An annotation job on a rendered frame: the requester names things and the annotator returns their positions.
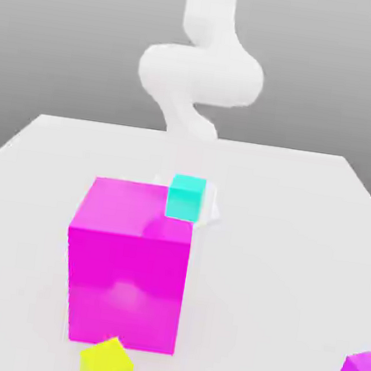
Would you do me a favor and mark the small cyan cube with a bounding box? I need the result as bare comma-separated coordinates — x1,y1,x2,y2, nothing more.
164,172,208,224

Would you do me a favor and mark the small yellow cube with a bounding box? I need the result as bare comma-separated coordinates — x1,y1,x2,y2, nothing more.
77,332,139,371

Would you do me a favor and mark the large magenta box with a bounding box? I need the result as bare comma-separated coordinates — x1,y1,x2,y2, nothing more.
52,172,200,357

